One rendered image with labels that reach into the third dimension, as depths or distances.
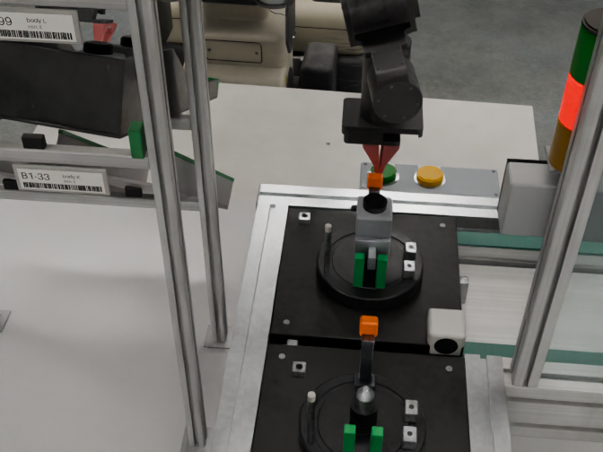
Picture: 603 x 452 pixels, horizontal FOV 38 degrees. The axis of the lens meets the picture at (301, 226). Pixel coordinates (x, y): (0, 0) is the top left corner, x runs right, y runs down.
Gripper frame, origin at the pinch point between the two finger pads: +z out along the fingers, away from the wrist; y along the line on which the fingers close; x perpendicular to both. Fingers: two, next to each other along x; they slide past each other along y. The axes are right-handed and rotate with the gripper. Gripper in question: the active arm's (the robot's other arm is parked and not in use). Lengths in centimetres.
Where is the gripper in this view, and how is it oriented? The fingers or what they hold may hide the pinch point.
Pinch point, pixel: (379, 169)
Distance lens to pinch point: 117.7
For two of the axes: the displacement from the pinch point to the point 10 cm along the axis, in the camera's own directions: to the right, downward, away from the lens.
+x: 0.8, -6.6, 7.4
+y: 10.0, 0.5, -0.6
